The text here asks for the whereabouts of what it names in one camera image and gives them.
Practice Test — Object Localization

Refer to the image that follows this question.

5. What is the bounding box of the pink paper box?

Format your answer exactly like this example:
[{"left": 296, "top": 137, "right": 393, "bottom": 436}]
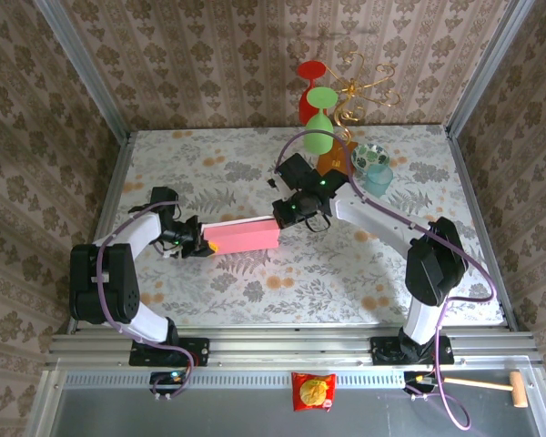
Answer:
[{"left": 202, "top": 218, "right": 281, "bottom": 255}]

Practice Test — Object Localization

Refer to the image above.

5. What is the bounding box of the brown wooden box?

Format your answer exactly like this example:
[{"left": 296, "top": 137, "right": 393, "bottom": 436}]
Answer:
[{"left": 317, "top": 138, "right": 359, "bottom": 177}]

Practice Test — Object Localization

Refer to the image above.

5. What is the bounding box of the left black connector box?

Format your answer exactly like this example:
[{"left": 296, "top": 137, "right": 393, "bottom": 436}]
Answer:
[{"left": 149, "top": 371, "right": 187, "bottom": 395}]

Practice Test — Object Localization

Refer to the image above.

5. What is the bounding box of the black connector box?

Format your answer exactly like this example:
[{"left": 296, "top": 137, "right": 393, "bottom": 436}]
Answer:
[
  {"left": 403, "top": 371, "right": 438, "bottom": 395},
  {"left": 149, "top": 371, "right": 187, "bottom": 395}
]

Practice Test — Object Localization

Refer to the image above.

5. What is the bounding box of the right black connector box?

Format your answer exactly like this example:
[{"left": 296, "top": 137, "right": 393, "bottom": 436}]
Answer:
[{"left": 403, "top": 371, "right": 438, "bottom": 395}]

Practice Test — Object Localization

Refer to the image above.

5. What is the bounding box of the green wine glass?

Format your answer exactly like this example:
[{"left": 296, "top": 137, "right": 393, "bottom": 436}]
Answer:
[{"left": 303, "top": 86, "right": 339, "bottom": 155}]

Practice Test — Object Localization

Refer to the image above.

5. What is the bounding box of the teal translucent cup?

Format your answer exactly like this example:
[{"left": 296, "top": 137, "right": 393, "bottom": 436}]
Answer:
[{"left": 362, "top": 163, "right": 395, "bottom": 200}]

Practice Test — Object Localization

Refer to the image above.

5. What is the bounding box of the leaf pattern bowl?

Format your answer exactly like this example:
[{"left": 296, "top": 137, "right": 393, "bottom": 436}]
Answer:
[{"left": 350, "top": 143, "right": 390, "bottom": 172}]

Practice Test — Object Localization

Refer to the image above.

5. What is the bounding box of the floral table cover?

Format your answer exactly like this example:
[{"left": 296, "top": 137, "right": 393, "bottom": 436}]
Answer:
[{"left": 93, "top": 126, "right": 506, "bottom": 327}]

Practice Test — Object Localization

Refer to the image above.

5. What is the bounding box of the red wine glass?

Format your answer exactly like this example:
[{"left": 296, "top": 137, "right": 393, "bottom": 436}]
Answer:
[{"left": 297, "top": 60, "right": 329, "bottom": 127}]

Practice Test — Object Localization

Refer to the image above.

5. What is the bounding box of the grey metal tray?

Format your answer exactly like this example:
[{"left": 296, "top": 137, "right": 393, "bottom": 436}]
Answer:
[{"left": 25, "top": 368, "right": 546, "bottom": 437}]

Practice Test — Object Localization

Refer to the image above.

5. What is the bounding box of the red snack packet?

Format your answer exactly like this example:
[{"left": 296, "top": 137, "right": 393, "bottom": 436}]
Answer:
[{"left": 290, "top": 371, "right": 337, "bottom": 413}]

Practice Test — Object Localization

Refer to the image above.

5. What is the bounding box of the wooden mallet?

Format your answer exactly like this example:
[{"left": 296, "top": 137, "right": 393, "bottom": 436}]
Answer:
[{"left": 443, "top": 371, "right": 529, "bottom": 409}]

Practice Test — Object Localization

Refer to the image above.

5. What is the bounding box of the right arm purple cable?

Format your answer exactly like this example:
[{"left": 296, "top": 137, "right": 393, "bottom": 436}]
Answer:
[{"left": 275, "top": 129, "right": 500, "bottom": 432}]

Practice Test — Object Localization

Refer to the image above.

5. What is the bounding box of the left aluminium side rail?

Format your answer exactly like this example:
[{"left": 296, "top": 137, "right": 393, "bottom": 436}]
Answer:
[{"left": 66, "top": 130, "right": 136, "bottom": 334}]

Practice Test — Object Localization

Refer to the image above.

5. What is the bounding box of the aluminium side rail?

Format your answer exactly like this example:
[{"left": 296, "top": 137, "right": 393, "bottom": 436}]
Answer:
[
  {"left": 444, "top": 125, "right": 521, "bottom": 332},
  {"left": 66, "top": 130, "right": 136, "bottom": 334}
]

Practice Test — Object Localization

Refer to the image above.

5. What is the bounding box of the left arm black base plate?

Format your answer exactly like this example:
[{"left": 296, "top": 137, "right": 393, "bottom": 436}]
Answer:
[{"left": 128, "top": 337, "right": 210, "bottom": 368}]

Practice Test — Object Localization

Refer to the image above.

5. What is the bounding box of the gold wire stand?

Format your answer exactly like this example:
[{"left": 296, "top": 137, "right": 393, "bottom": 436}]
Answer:
[{"left": 325, "top": 51, "right": 401, "bottom": 143}]

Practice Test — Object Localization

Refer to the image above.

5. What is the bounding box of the aluminium mounting rail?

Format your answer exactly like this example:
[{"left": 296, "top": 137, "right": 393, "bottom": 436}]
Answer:
[{"left": 45, "top": 325, "right": 546, "bottom": 371}]

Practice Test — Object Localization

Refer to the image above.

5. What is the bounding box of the right aluminium side rail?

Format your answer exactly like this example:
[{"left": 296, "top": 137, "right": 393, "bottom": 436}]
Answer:
[{"left": 444, "top": 125, "right": 521, "bottom": 332}]

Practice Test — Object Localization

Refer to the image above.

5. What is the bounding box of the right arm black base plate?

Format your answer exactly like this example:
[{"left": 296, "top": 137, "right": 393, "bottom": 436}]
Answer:
[{"left": 370, "top": 336, "right": 455, "bottom": 366}]

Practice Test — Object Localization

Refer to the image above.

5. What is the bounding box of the left aluminium frame post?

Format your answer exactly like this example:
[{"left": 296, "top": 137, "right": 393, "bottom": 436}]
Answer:
[{"left": 34, "top": 0, "right": 133, "bottom": 142}]

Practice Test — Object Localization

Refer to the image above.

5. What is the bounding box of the aluminium frame post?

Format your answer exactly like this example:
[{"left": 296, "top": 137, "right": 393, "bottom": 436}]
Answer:
[
  {"left": 34, "top": 0, "right": 133, "bottom": 142},
  {"left": 445, "top": 0, "right": 542, "bottom": 137}
]

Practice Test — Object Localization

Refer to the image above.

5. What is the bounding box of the right aluminium frame post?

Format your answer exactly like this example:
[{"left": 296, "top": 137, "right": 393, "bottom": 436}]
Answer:
[{"left": 445, "top": 0, "right": 542, "bottom": 137}]

